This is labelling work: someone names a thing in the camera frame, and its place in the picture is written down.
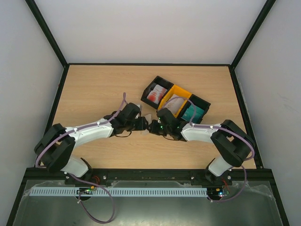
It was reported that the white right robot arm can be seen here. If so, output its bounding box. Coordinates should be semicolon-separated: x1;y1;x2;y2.
147;108;255;185

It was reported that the purple cable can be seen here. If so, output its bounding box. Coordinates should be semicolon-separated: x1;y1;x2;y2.
34;92;129;223
164;97;256;203

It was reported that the yellow middle bin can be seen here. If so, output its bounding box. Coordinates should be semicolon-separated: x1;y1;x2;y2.
157;85;192;117

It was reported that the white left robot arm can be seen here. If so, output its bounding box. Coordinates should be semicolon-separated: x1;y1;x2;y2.
34;103;148;178

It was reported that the black bin with red cards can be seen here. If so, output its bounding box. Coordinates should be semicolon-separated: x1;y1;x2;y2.
141;76;174;109

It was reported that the pink patterned white card stack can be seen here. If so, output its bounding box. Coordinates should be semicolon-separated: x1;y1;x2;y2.
165;94;185;115

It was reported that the teal card stack in bin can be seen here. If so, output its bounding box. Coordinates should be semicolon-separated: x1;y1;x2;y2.
181;105;205;123

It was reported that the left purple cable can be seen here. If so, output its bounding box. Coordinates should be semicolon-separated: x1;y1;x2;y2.
34;92;129;223

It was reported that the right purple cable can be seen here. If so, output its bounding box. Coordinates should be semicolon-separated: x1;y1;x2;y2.
164;97;256;203

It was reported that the white slotted cable duct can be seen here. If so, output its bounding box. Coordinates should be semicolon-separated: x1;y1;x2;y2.
29;187;207;197

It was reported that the red patterned white card stack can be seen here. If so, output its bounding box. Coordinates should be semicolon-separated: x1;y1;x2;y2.
147;84;167;104

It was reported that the black bin with teal cards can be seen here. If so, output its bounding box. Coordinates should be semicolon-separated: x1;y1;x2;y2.
177;94;211;124

